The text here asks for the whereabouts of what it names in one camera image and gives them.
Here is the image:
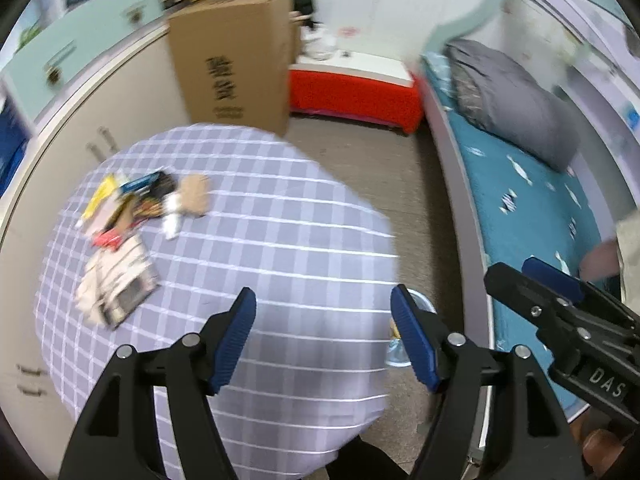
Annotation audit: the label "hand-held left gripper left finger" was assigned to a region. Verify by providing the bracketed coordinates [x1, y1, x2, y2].
[59, 286, 257, 480]

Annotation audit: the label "lilac teal wardrobe unit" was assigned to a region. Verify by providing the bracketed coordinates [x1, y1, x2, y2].
[0, 0, 171, 126]

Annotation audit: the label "beige hanging garment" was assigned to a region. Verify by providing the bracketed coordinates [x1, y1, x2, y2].
[615, 215, 640, 306]

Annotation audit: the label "white plastic bag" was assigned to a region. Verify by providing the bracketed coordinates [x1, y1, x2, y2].
[300, 25, 337, 60]

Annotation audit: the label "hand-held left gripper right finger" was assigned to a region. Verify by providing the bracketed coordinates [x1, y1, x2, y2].
[390, 284, 587, 480]

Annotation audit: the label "blue plastic basin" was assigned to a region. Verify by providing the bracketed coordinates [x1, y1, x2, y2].
[385, 290, 438, 368]

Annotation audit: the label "red bench with white top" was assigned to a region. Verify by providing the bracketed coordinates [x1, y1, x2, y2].
[289, 50, 425, 135]

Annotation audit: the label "blue storage box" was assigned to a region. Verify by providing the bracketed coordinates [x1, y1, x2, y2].
[0, 95, 28, 186]

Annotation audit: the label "grey duvet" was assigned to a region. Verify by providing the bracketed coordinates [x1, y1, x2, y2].
[444, 40, 581, 173]

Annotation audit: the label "large cardboard box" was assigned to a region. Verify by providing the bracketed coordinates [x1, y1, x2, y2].
[167, 0, 296, 137]

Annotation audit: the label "yellow white packet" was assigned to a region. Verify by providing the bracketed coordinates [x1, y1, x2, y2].
[81, 174, 119, 222]

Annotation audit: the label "bed with teal sheet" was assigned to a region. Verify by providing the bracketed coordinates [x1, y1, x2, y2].
[422, 55, 626, 411]

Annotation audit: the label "table with checkered cloth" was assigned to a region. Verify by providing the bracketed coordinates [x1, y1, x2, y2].
[34, 124, 398, 480]

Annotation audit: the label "person's right hand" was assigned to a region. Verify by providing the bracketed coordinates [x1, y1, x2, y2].
[582, 429, 638, 480]

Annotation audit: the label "pile of snack wrappers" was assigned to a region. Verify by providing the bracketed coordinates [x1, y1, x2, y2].
[75, 170, 211, 332]

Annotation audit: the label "beige low cabinet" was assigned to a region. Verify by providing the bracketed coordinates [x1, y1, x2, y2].
[0, 25, 201, 441]

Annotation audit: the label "person's black pants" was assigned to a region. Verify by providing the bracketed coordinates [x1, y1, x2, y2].
[325, 435, 411, 480]

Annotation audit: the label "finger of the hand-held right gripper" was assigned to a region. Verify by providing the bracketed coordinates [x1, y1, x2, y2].
[522, 256, 640, 326]
[484, 262, 581, 331]

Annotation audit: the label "pink hanging garment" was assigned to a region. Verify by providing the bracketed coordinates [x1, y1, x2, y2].
[580, 240, 623, 281]

